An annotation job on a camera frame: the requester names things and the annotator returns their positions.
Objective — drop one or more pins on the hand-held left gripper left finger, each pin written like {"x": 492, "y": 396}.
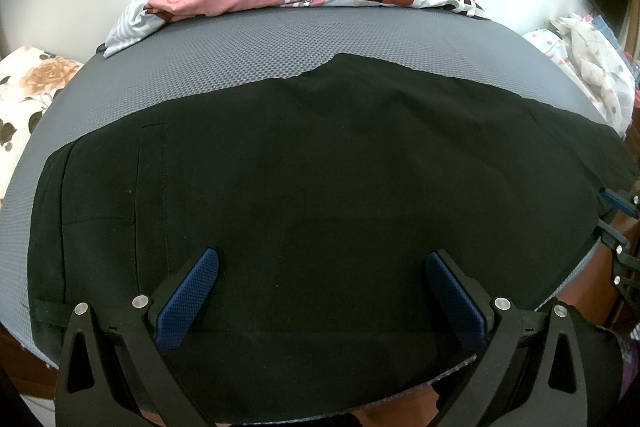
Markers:
{"x": 187, "y": 297}

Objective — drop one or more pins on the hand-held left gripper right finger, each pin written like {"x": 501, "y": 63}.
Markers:
{"x": 457, "y": 302}

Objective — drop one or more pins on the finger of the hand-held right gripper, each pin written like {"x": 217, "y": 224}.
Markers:
{"x": 620, "y": 201}
{"x": 622, "y": 262}

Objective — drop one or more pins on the black pants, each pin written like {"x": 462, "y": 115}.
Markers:
{"x": 325, "y": 182}

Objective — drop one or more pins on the person's purple clothing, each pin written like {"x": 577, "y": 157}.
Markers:
{"x": 629, "y": 364}

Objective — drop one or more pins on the white patterned cloth pile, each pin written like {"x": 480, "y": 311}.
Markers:
{"x": 595, "y": 67}

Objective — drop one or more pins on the grey mesh mattress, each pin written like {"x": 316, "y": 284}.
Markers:
{"x": 250, "y": 52}

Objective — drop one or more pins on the floral pillow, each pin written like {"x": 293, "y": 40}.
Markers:
{"x": 30, "y": 97}

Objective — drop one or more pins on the wooden bed frame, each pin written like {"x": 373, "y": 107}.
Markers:
{"x": 25, "y": 362}

